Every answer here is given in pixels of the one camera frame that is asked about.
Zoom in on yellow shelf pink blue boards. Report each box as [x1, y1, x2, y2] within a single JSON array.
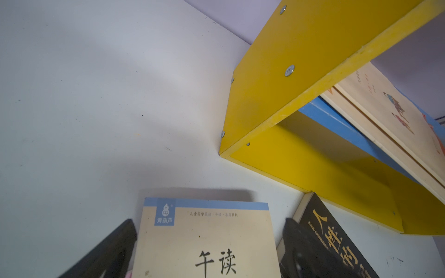
[[219, 1, 445, 236]]

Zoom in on cream book yellow edge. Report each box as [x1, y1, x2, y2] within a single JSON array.
[[321, 88, 445, 203]]

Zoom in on cream book red edge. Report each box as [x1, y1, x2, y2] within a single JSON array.
[[334, 63, 445, 185]]

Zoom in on cream book blue edge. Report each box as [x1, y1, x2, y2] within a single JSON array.
[[132, 198, 280, 278]]

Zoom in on black book gold lettering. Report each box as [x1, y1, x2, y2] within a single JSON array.
[[277, 192, 378, 278]]

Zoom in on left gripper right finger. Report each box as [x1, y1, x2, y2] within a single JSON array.
[[279, 218, 360, 278]]

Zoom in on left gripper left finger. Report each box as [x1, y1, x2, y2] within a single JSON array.
[[61, 219, 137, 278]]

